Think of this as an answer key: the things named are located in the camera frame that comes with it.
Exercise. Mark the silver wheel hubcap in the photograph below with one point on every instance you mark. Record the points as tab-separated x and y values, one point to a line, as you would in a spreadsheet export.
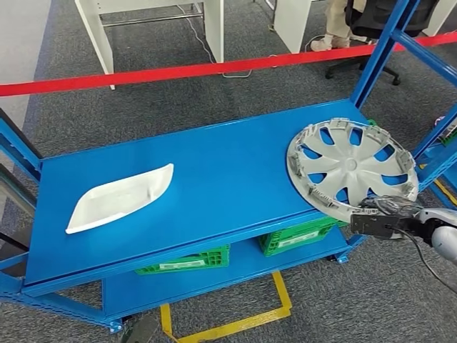
351	165

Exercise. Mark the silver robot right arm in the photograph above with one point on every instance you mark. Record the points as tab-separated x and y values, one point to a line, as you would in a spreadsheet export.
444	239

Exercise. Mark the blue metal shelf rack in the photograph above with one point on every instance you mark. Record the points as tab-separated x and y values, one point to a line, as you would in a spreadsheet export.
196	180
437	163

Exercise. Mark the white plastic trim part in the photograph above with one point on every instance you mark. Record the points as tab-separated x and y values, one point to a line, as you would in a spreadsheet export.
118	201

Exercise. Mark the red barrier belt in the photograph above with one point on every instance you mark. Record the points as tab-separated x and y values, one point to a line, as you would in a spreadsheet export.
178	71

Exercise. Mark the white desk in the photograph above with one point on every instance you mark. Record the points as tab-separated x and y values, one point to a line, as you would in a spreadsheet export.
96	33
291	23

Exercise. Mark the black robot left foot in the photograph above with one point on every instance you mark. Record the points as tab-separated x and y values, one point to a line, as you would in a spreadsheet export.
141	331

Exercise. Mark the person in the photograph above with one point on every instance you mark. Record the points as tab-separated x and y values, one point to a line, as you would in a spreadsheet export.
335	19

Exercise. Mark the black office chair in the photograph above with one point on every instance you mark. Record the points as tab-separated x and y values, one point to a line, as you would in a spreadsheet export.
367	16

